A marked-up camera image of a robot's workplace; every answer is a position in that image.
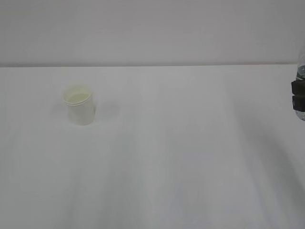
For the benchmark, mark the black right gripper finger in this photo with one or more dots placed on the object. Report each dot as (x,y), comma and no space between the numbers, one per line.
(298,102)
(298,87)

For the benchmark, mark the clear water bottle green label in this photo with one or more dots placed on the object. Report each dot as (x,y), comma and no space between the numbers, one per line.
(301,76)

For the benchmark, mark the white paper cup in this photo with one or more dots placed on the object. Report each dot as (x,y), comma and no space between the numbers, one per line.
(80,105)

